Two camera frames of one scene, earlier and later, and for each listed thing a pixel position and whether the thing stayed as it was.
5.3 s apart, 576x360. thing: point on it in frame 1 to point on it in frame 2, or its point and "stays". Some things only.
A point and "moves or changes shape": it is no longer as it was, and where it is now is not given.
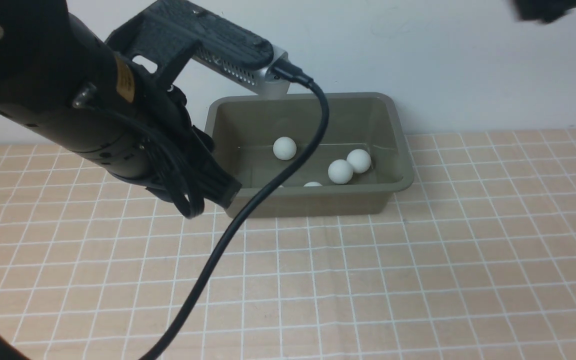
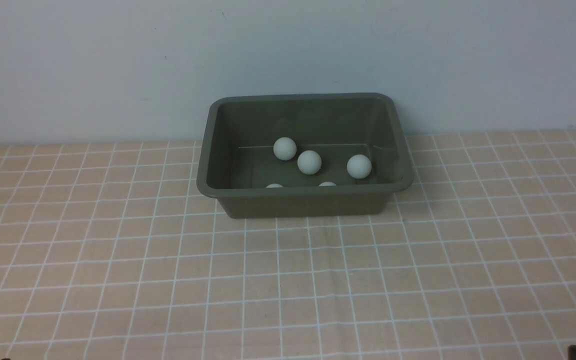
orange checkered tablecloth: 497,249 stays
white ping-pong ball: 284,148 stays
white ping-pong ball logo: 340,171 moves or changes shape
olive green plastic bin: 260,141 stays
